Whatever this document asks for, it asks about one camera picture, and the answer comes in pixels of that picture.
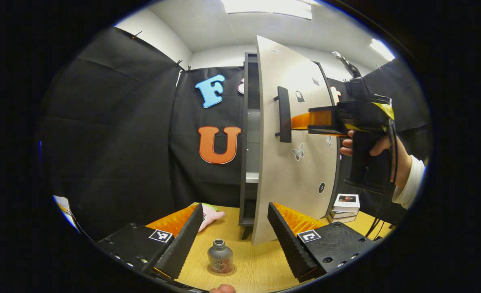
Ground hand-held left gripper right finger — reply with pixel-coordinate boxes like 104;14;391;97
267;202;381;284

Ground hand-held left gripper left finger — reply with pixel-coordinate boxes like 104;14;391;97
97;203;204;281

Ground black cabinet door handle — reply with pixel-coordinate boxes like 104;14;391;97
274;86;293;143

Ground silver and red bottle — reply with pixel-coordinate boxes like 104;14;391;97
207;239;234;274

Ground round brown coaster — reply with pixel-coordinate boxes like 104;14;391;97
208;262;238;277

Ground beige cabinet door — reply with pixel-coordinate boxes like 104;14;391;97
252;35;341;246

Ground dark grey cabinet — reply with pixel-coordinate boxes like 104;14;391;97
239;52;342;240

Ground pink plush toy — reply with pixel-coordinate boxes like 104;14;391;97
192;203;225;232

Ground small ceiling light panel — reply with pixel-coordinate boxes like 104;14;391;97
369;38;396;61

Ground stack of white books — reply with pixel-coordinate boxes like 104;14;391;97
328;194;360;223

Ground black backdrop cloth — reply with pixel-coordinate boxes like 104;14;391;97
37;26;430;241

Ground large ceiling light panel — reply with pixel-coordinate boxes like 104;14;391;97
221;0;312;20

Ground white flat object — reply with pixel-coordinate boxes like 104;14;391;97
53;195;81;233

